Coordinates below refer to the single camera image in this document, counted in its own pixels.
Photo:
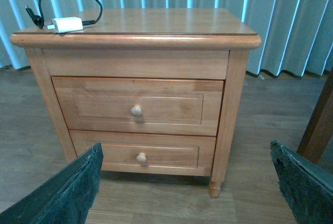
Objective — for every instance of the dark wooden furniture frame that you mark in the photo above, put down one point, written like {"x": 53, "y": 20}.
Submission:
{"x": 319, "y": 128}

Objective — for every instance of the wooden drawer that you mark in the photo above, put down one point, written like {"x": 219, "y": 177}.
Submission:
{"x": 185, "y": 107}
{"x": 150, "y": 153}

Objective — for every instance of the white charger adapter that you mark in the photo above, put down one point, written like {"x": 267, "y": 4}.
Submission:
{"x": 67, "y": 24}

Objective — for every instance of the wooden nightstand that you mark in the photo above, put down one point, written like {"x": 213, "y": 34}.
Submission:
{"x": 166, "y": 44}

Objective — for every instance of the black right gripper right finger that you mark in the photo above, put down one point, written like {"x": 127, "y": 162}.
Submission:
{"x": 306, "y": 187}

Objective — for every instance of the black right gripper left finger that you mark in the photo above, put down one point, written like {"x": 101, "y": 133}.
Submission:
{"x": 64, "y": 198}

